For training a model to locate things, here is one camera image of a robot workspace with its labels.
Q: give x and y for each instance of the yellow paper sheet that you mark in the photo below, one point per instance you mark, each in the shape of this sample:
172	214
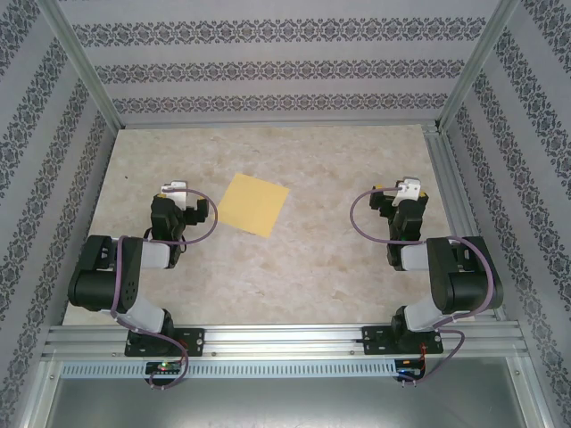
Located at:
254	207

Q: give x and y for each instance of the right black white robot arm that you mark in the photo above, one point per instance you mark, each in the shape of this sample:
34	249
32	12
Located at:
464	285

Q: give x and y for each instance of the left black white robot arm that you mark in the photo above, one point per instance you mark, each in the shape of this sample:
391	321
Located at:
102	285

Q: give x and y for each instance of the grey sheet metal tray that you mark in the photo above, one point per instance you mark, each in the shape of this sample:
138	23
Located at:
285	405

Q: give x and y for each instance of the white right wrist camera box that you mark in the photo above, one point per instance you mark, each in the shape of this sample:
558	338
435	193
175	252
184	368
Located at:
408	189

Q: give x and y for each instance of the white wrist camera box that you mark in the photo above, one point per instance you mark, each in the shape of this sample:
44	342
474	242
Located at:
176	191
408	189

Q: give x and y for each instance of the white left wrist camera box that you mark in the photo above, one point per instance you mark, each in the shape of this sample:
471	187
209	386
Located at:
176	191

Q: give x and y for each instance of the aluminium side rail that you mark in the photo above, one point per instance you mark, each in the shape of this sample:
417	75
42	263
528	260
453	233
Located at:
446	169

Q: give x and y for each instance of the thin aluminium wall rail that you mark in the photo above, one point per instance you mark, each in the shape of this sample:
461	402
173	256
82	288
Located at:
276	125

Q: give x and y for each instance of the aluminium frame post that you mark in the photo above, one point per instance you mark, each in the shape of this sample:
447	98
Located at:
83	62
477	62

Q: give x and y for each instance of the long aluminium base rail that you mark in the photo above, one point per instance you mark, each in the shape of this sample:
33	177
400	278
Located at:
285	339

